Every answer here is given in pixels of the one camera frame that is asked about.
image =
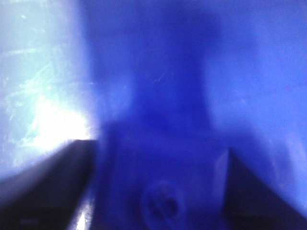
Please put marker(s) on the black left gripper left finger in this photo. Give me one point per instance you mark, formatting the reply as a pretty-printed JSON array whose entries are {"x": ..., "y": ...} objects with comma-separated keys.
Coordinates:
[{"x": 46, "y": 195}]

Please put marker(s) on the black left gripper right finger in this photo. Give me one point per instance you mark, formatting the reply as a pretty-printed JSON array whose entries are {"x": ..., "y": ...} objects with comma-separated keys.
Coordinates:
[{"x": 249, "y": 204}]

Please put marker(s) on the blue bottle-shaped part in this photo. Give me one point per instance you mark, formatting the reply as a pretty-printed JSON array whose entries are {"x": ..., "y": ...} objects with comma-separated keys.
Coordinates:
[{"x": 160, "y": 165}]

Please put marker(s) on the blue destination bin left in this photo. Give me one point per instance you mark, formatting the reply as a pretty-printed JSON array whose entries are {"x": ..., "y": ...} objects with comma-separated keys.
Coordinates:
[{"x": 254, "y": 74}]

